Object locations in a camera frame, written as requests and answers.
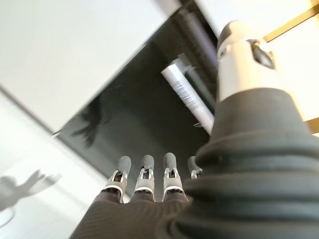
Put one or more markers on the black built-in dishwasher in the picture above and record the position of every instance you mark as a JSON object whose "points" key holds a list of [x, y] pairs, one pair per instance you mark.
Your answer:
{"points": [[139, 119]]}

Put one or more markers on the dark right robot hand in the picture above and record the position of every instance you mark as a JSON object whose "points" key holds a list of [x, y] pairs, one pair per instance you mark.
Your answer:
{"points": [[224, 186]]}

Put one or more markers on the narrow white cabinet door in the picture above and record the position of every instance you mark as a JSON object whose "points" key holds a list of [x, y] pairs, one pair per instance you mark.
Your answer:
{"points": [[74, 49]]}

